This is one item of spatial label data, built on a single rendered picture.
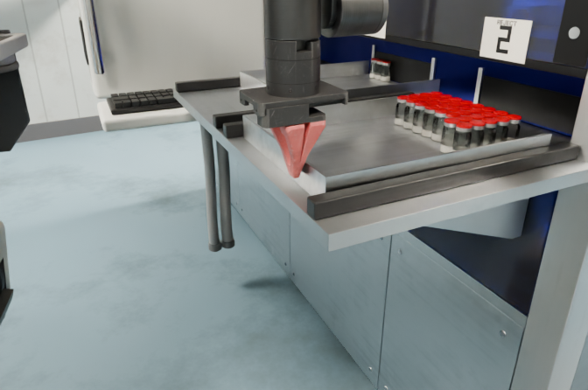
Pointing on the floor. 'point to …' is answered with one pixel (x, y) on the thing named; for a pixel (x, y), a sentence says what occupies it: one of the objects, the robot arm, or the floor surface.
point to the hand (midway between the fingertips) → (293, 170)
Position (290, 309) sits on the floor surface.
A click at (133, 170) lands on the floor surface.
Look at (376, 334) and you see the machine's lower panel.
